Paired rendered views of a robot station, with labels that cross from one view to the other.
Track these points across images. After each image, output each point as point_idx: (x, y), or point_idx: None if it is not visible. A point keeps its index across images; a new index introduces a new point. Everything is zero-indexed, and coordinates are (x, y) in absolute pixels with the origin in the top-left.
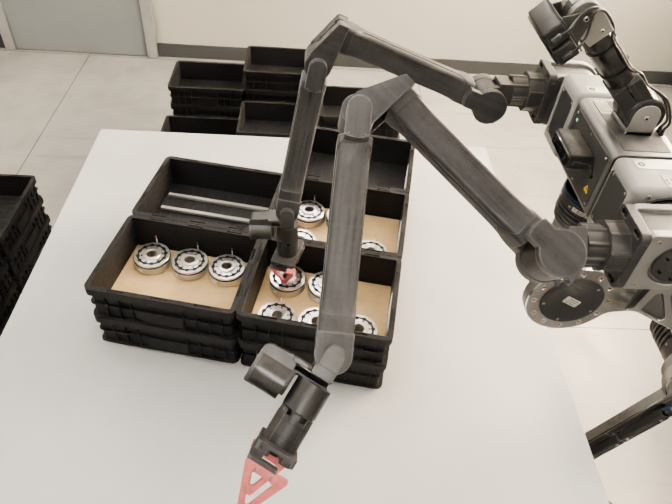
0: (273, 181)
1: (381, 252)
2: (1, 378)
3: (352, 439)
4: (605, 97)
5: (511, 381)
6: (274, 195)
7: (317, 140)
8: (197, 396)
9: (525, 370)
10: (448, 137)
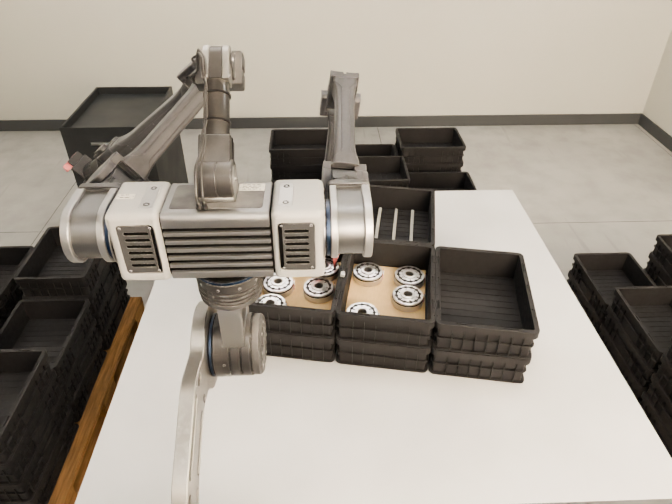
0: None
1: (339, 300)
2: None
3: None
4: (274, 193)
5: (248, 456)
6: (401, 240)
7: (517, 272)
8: None
9: (261, 472)
10: (180, 101)
